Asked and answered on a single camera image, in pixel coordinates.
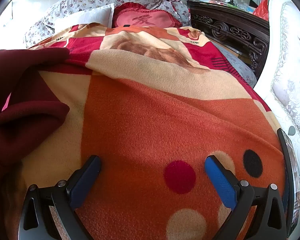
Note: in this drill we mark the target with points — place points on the floral quilt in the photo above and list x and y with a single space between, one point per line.
95 2

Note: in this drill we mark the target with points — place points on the red plastic bag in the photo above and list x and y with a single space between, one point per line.
262 8

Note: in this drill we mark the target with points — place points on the white pillow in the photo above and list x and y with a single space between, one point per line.
86 17

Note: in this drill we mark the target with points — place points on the maroon sweater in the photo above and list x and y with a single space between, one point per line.
22 105

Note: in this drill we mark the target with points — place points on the floral bed sheet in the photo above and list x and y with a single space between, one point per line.
236 63

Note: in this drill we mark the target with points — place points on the red heart-shaped cushion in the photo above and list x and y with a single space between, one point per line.
146 17

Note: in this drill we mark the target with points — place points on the dark carved wooden cabinet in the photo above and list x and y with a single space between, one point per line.
230 30

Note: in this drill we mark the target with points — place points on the white embroidered cushion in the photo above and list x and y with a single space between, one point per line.
290 75

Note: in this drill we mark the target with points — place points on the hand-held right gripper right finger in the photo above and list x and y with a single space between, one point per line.
220 182

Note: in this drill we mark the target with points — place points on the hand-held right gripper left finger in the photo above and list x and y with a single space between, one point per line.
86 180

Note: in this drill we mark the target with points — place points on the orange red printed blanket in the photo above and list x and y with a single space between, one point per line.
155 115

